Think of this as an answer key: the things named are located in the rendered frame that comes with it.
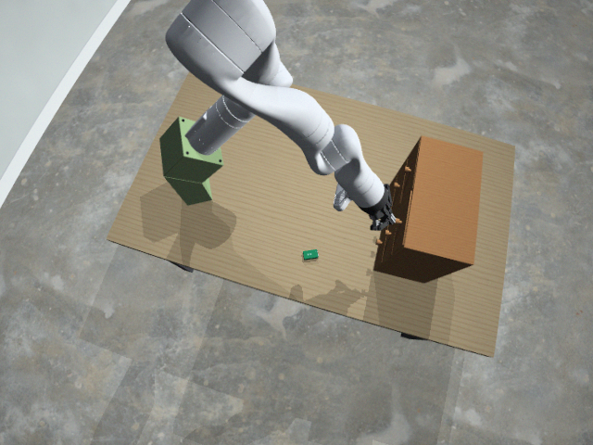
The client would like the small brown wooden chest of drawers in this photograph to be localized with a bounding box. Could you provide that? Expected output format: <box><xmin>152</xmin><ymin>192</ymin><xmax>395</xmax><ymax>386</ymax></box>
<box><xmin>373</xmin><ymin>136</ymin><xmax>483</xmax><ymax>284</ymax></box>

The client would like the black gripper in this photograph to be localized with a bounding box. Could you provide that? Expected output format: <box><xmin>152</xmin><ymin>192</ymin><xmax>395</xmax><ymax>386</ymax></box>
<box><xmin>356</xmin><ymin>184</ymin><xmax>396</xmax><ymax>231</ymax></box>

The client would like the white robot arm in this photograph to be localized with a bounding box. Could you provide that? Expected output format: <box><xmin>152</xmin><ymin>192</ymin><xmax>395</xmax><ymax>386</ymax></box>
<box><xmin>166</xmin><ymin>0</ymin><xmax>385</xmax><ymax>211</ymax></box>

